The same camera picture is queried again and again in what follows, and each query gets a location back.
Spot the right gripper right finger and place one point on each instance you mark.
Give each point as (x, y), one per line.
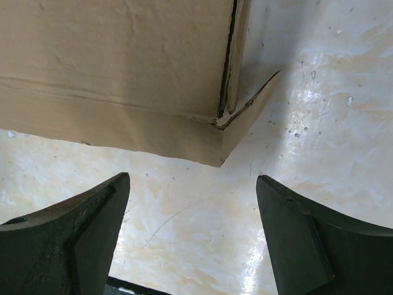
(316, 250)

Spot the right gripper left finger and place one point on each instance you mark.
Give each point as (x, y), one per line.
(66, 248)

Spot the brown cardboard box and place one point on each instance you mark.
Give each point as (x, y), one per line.
(159, 77)

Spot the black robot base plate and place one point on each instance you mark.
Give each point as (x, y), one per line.
(116, 286)

